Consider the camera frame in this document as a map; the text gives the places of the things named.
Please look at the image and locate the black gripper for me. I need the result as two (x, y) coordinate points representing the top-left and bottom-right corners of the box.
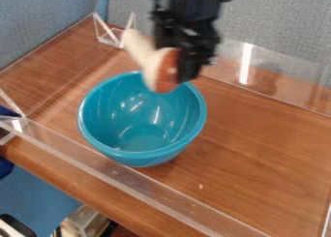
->
(150, 0), (222, 83)

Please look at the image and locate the brown white toy mushroom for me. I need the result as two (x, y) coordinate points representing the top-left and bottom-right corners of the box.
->
(123, 29), (181, 93)

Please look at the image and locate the blue plastic bowl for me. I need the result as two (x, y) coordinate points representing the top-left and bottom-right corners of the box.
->
(76, 72), (207, 167)

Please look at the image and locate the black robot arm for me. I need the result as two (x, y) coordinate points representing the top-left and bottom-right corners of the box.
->
(151, 0), (223, 83)

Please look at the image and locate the clear acrylic back barrier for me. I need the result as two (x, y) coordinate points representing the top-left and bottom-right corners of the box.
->
(201, 40), (331, 117)

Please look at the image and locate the clear acrylic barrier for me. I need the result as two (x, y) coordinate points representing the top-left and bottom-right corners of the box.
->
(0, 118), (270, 237)
(201, 40), (331, 117)

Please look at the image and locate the clear acrylic front barrier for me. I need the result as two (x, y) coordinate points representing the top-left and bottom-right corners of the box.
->
(0, 118), (270, 237)

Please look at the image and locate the blue cloth object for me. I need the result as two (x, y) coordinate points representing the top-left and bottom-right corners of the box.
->
(0, 104), (22, 180)

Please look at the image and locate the grey box under table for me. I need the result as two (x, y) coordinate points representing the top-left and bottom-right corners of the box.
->
(60, 205), (108, 237)

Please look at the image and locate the black white object below table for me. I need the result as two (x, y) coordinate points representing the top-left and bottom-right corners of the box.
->
(0, 214), (36, 237)

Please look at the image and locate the clear acrylic corner bracket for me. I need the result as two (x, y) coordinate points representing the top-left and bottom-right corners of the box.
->
(92, 13), (137, 48)

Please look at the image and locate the clear acrylic left bracket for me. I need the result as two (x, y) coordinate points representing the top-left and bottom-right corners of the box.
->
(0, 89), (27, 144)

